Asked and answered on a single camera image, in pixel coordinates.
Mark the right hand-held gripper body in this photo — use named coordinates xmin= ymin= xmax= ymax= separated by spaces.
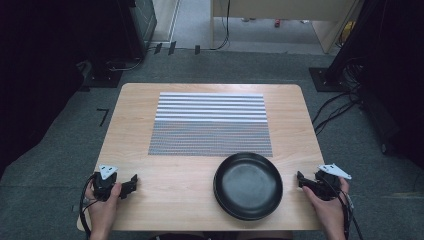
xmin=314 ymin=163 xmax=353 ymax=202

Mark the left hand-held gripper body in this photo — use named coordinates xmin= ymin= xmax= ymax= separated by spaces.
xmin=91 ymin=163 xmax=123 ymax=202

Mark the person's right hand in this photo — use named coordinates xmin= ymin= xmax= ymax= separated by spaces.
xmin=301 ymin=177 xmax=351 ymax=232

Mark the person's left hand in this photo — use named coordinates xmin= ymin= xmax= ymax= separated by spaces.
xmin=84 ymin=181 xmax=123 ymax=232

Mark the black round plate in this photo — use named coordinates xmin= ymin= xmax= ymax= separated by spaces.
xmin=213 ymin=151 xmax=284 ymax=222

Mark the black angled tape mark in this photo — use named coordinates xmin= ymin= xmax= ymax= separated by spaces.
xmin=96 ymin=107 xmax=110 ymax=128

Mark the striped grey placemat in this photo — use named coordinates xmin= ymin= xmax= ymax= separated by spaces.
xmin=147 ymin=91 xmax=274 ymax=158

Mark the yellow object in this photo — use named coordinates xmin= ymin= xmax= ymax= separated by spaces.
xmin=337 ymin=20 xmax=356 ymax=48

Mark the dark equipment cabinet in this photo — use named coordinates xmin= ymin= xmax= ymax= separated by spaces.
xmin=126 ymin=0 xmax=158 ymax=58

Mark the light wooden desk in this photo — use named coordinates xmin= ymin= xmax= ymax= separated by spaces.
xmin=209 ymin=0 xmax=364 ymax=55

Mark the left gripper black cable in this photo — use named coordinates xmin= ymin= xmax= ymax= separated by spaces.
xmin=78 ymin=174 xmax=98 ymax=240

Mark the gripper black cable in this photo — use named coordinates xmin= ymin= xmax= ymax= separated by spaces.
xmin=334 ymin=184 xmax=365 ymax=240
xmin=78 ymin=174 xmax=98 ymax=240

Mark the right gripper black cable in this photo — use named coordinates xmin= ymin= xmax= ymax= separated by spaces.
xmin=334 ymin=184 xmax=365 ymax=240

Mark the bundle of black floor cables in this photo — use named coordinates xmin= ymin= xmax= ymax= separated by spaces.
xmin=311 ymin=59 xmax=366 ymax=136

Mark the black stand base plate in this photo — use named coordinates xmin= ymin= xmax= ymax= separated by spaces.
xmin=308 ymin=67 xmax=352 ymax=93
xmin=89 ymin=59 xmax=125 ymax=89

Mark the hanging black cable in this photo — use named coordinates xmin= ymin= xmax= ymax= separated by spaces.
xmin=211 ymin=0 xmax=232 ymax=52

